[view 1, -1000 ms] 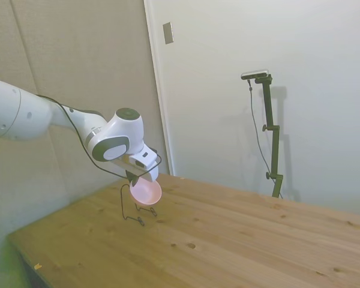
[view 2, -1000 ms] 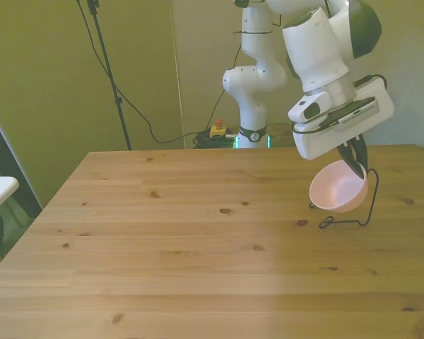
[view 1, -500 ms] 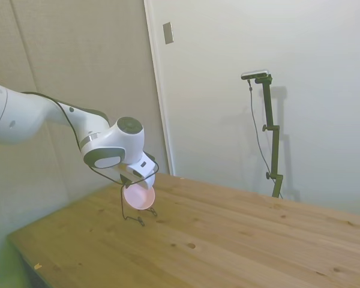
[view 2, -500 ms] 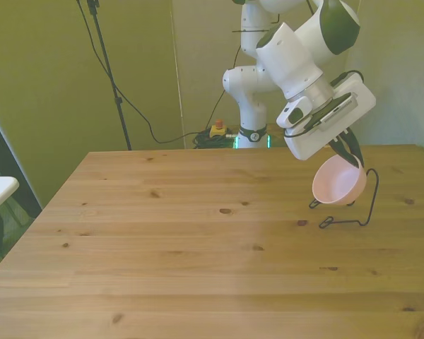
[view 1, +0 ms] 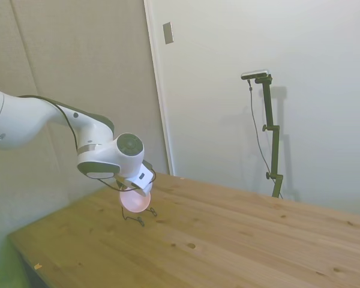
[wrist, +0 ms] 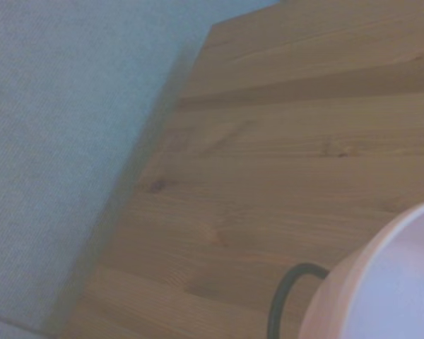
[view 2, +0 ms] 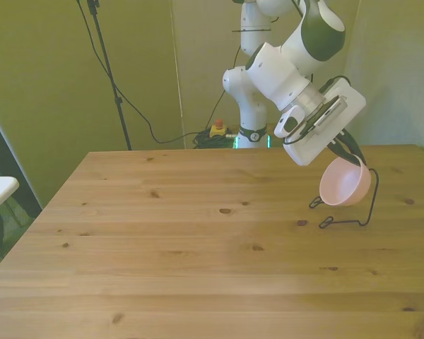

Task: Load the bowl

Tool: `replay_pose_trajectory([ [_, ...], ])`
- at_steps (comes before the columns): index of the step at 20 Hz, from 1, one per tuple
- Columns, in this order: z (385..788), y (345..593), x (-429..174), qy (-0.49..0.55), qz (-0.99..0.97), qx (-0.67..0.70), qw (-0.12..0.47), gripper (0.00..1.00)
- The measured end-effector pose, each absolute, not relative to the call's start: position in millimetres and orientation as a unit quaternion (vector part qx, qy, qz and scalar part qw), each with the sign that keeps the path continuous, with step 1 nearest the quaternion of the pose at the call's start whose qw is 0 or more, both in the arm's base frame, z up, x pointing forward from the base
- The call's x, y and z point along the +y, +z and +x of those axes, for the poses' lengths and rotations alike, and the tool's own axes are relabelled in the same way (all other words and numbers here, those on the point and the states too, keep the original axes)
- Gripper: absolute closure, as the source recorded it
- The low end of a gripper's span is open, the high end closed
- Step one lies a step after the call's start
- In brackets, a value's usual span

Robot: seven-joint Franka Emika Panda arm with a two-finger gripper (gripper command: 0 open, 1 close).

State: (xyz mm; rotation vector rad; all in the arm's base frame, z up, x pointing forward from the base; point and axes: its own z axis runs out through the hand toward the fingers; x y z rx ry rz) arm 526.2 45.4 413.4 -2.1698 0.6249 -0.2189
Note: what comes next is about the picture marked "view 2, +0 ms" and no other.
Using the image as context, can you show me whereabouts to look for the white gripper block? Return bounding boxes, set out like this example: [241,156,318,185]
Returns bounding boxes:
[283,78,367,167]

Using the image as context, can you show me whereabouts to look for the pink plastic bowl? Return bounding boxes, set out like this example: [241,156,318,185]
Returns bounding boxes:
[319,157,372,208]

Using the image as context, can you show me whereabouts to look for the yellow emergency stop box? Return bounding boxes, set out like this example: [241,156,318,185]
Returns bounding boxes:
[210,119,228,139]

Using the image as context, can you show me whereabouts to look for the black tripod stand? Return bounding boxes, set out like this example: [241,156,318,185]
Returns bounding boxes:
[86,0,133,151]

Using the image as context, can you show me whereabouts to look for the dark upright panel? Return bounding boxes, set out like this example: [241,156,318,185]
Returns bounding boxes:
[0,100,43,222]

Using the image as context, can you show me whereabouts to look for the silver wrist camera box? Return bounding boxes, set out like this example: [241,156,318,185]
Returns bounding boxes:
[313,97,349,131]

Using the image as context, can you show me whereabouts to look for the black wire dish stand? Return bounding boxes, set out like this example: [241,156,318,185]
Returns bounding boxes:
[308,168,380,230]

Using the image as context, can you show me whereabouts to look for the thin black stop-button cable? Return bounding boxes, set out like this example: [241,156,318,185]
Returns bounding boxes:
[211,90,229,129]

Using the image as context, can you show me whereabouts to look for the coiled dark cable bundle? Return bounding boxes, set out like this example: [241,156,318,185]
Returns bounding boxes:
[192,129,240,150]

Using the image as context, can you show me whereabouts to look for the long black hanging cable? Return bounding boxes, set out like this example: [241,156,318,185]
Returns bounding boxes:
[76,0,213,145]

